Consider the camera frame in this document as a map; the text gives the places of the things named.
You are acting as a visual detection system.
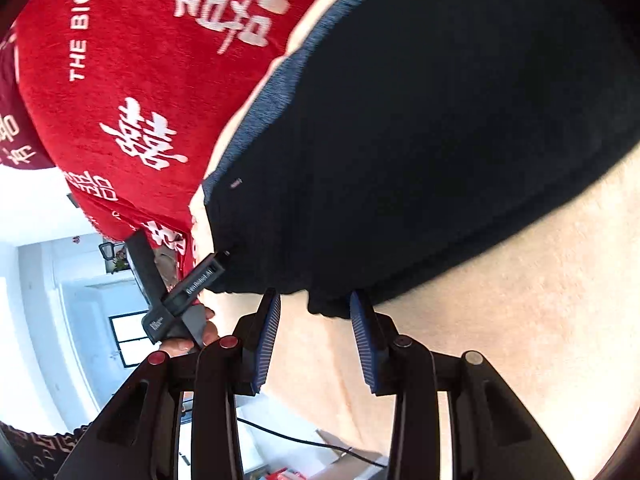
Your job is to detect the person's left hand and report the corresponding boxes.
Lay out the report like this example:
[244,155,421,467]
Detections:
[157,307,221,359]

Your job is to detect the black frame window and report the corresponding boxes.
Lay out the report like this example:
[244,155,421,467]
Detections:
[109,312,152,367]

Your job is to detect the dark patterned cloth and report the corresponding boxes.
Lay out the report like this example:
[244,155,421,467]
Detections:
[0,420,83,480]

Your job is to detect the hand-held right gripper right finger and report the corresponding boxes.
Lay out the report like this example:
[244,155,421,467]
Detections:
[349,290,577,480]

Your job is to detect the red printed blanket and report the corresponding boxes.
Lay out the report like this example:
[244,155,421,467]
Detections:
[10,0,371,273]

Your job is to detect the cream cushion pad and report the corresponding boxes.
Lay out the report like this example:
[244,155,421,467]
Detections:
[187,0,640,480]

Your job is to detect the cardboard box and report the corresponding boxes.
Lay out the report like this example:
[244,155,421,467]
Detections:
[280,429,391,480]

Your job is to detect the dark red printed pillow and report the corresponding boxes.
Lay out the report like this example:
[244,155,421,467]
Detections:
[0,25,55,172]

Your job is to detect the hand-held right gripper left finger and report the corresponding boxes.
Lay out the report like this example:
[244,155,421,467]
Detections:
[54,288,282,480]

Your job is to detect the black pants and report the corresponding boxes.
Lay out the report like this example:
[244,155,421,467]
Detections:
[202,0,640,319]

